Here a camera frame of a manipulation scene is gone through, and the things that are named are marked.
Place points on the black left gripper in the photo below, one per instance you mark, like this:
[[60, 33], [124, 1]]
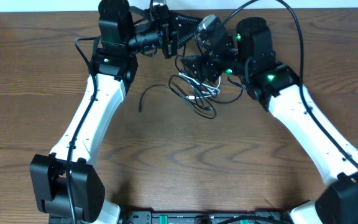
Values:
[[169, 21]]

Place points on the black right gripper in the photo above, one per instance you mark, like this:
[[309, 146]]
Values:
[[207, 61]]

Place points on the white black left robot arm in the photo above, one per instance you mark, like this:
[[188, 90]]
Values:
[[65, 182]]

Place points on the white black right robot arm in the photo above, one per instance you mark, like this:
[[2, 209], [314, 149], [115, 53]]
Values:
[[249, 55]]

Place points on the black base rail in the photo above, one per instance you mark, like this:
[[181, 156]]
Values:
[[152, 217]]

